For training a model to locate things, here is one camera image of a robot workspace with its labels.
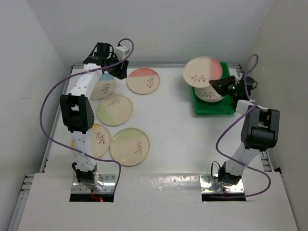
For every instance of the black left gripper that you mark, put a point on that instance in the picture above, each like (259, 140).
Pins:
(121, 73)

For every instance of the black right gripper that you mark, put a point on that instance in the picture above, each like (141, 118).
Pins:
(220, 85)

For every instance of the cream plate blue section front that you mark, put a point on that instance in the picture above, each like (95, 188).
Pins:
(208, 94)

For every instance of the cream plate blue section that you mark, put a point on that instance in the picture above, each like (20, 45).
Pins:
(208, 94)
(104, 87)

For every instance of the cream plate pink section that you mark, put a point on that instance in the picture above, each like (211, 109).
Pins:
(143, 81)
(199, 71)

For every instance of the cream plate green section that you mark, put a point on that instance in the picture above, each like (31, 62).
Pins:
(114, 110)
(130, 147)

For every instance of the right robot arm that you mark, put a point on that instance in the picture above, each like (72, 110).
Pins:
(260, 128)

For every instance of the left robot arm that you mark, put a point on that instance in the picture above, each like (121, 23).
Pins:
(77, 113)

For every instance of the green plastic bin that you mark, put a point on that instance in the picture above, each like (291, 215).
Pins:
(222, 107)

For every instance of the cream plate blue section back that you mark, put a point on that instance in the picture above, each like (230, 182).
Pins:
(104, 87)

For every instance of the cream plate pink section back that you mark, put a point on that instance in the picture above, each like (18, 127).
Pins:
(143, 81)

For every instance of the cream plate yellow section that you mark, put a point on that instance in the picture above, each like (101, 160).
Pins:
(95, 143)

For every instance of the cream plate green section front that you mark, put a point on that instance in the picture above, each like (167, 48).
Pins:
(130, 147)

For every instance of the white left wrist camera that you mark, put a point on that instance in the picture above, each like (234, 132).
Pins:
(121, 51)

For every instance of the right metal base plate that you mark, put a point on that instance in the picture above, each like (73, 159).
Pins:
(210, 185)

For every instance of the metal base plate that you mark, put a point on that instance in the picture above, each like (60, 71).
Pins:
(210, 185)
(104, 185)

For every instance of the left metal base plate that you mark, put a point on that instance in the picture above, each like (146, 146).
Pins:
(104, 185)

